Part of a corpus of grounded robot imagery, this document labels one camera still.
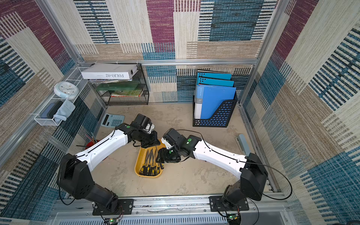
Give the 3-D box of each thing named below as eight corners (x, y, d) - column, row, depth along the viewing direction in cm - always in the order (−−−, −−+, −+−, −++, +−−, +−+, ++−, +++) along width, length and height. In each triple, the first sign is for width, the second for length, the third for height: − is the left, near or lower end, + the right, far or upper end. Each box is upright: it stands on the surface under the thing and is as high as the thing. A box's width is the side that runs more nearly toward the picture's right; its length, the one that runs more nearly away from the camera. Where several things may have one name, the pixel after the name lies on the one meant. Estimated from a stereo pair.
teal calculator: (101, 127, 108) (99, 125, 105) (106, 116, 115) (104, 113, 113) (121, 127, 108) (120, 124, 105) (125, 116, 115) (124, 113, 112)
